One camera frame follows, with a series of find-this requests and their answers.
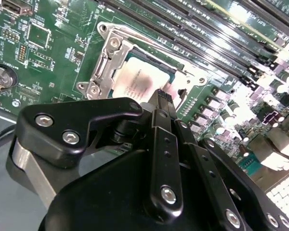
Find metal socket cover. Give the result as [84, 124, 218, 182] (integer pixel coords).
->
[96, 36, 191, 106]

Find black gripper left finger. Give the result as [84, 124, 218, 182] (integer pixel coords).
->
[6, 89, 184, 218]

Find metal locking lever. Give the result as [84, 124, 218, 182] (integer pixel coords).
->
[112, 26, 198, 77]

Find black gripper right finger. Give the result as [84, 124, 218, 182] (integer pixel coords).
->
[164, 90, 289, 231]

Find silver CPU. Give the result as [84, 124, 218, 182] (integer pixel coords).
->
[113, 57, 174, 102]

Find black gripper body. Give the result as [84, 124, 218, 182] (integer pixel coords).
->
[37, 148, 223, 231]

